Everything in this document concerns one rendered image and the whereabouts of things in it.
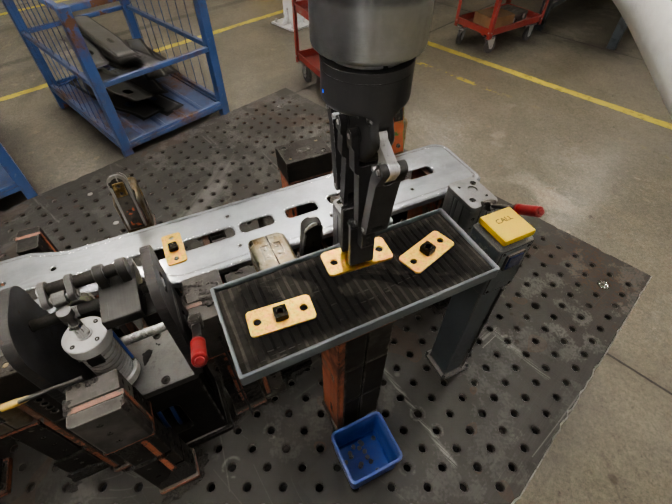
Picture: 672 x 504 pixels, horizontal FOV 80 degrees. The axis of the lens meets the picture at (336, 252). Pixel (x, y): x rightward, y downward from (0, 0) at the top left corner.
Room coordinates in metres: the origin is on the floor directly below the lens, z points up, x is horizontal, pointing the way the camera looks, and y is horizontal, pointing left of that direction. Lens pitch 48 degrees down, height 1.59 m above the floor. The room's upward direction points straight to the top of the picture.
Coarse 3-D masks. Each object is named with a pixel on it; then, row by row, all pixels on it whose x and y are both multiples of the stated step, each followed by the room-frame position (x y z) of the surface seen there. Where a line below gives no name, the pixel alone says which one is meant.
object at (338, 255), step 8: (376, 240) 0.35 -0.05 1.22; (384, 248) 0.33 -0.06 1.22; (328, 256) 0.32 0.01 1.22; (336, 256) 0.32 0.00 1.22; (344, 256) 0.32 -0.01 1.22; (376, 256) 0.32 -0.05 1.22; (384, 256) 0.32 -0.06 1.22; (392, 256) 0.32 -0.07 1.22; (328, 264) 0.31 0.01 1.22; (344, 264) 0.31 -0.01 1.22; (360, 264) 0.31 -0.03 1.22; (368, 264) 0.31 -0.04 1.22; (328, 272) 0.29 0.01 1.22; (336, 272) 0.29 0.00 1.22; (344, 272) 0.29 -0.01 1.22
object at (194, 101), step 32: (32, 0) 2.47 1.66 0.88; (96, 0) 2.26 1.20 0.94; (128, 0) 3.48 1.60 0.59; (32, 32) 2.98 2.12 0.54; (96, 32) 2.82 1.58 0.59; (160, 32) 3.18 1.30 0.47; (64, 64) 2.41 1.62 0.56; (96, 64) 2.44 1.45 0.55; (128, 64) 2.72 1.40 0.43; (160, 64) 2.42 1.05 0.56; (64, 96) 2.74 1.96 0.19; (96, 96) 2.15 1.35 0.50; (128, 96) 2.51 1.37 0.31; (160, 96) 2.73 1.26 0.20; (192, 96) 2.80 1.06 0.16; (224, 96) 2.68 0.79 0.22; (96, 128) 2.39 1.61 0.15; (128, 128) 2.37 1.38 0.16; (160, 128) 2.32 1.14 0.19
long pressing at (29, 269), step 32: (416, 160) 0.83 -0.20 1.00; (448, 160) 0.83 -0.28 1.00; (288, 192) 0.70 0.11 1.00; (320, 192) 0.70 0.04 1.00; (416, 192) 0.70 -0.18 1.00; (160, 224) 0.60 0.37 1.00; (192, 224) 0.60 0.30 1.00; (224, 224) 0.60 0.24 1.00; (288, 224) 0.60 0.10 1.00; (32, 256) 0.51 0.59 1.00; (64, 256) 0.51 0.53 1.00; (96, 256) 0.51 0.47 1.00; (128, 256) 0.51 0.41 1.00; (192, 256) 0.51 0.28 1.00; (224, 256) 0.51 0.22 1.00; (0, 288) 0.43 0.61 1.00; (32, 288) 0.43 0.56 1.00; (96, 288) 0.43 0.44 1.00
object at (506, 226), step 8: (504, 208) 0.47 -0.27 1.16; (488, 216) 0.45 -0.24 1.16; (496, 216) 0.45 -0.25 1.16; (504, 216) 0.45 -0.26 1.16; (512, 216) 0.45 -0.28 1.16; (520, 216) 0.45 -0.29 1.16; (488, 224) 0.44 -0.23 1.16; (496, 224) 0.44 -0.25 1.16; (504, 224) 0.44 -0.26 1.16; (512, 224) 0.44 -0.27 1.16; (520, 224) 0.44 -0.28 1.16; (528, 224) 0.44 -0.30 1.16; (496, 232) 0.42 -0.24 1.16; (504, 232) 0.42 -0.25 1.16; (512, 232) 0.42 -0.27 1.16; (520, 232) 0.42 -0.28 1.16; (528, 232) 0.42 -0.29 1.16; (504, 240) 0.40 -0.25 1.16; (512, 240) 0.41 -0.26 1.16
